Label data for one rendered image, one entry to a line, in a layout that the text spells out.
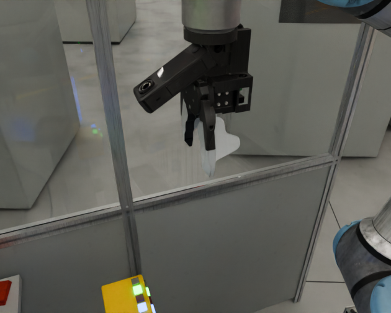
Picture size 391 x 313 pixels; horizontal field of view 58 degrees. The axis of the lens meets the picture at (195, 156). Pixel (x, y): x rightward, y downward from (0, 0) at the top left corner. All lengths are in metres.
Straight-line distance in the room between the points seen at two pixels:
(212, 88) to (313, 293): 1.90
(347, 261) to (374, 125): 2.51
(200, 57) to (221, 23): 0.05
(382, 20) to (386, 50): 2.62
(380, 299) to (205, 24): 0.53
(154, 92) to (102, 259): 0.97
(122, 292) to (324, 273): 1.67
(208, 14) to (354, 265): 0.56
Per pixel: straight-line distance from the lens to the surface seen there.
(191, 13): 0.45
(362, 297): 0.76
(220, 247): 1.52
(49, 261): 1.32
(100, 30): 0.93
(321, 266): 2.41
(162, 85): 0.46
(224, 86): 0.48
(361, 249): 0.78
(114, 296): 0.90
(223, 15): 0.45
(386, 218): 0.75
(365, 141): 3.31
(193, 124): 0.57
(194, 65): 0.46
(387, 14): 0.36
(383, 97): 3.15
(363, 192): 3.07
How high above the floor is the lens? 1.80
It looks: 35 degrees down
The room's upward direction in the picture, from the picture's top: straight up
